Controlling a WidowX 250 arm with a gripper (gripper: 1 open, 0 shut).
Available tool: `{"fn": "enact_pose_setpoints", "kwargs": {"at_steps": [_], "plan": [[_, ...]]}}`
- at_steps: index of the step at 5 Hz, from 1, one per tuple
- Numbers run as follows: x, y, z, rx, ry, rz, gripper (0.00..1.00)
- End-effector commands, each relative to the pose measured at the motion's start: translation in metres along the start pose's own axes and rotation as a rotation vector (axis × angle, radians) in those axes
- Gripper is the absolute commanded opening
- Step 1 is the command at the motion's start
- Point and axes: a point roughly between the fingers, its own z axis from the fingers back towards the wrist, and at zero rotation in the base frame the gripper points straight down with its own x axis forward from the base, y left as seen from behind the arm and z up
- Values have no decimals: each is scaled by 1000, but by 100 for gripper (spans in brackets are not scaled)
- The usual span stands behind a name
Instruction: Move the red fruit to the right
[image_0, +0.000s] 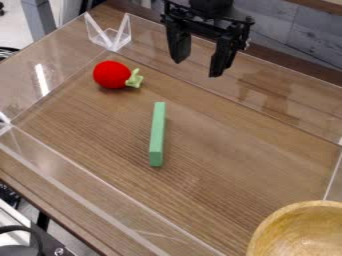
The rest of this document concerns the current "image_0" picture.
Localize black metal bracket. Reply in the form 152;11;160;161
29;223;76;256

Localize wooden bowl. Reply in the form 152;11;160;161
246;200;342;256

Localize red plush fruit green stem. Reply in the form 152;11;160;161
92;60;144;89

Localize green rectangular block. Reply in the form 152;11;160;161
148;102;166;167

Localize black cable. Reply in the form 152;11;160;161
0;224;45;256

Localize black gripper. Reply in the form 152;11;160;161
162;0;255;77

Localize clear acrylic tray walls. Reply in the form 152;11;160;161
0;9;342;256

